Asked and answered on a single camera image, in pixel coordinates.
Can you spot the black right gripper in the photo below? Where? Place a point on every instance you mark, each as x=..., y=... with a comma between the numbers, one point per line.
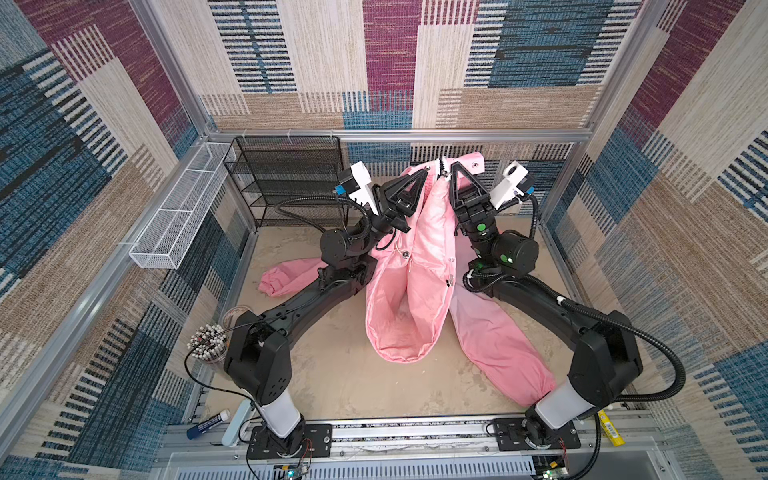
x=470, y=211

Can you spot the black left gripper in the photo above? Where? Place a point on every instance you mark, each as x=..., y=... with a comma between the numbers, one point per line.
x=395, y=216

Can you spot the pink hooded zip jacket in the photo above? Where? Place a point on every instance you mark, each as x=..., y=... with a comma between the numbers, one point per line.
x=417, y=285

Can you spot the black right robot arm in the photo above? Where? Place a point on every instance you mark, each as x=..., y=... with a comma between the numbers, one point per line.
x=606, y=358

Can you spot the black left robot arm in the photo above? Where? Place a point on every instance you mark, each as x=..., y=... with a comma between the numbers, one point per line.
x=258, y=358

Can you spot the cup of white-tipped markers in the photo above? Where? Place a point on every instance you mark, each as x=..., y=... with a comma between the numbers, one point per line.
x=209, y=343

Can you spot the yellow tube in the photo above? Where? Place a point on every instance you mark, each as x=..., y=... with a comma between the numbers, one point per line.
x=610, y=430

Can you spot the blue marker pen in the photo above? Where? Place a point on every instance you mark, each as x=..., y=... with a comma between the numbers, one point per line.
x=196, y=431

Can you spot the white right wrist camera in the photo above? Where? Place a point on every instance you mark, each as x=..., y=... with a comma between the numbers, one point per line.
x=510, y=180

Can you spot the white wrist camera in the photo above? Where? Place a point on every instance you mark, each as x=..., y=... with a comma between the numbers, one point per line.
x=355, y=182
x=510, y=180

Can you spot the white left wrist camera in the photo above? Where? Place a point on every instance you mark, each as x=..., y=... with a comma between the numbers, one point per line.
x=355, y=182

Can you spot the black wire shelf rack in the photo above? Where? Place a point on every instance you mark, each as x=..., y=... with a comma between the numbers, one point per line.
x=268, y=170

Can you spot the white wire mesh basket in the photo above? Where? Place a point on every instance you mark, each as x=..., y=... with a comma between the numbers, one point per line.
x=166, y=239

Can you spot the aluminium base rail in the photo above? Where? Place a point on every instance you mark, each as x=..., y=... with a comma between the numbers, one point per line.
x=436, y=447

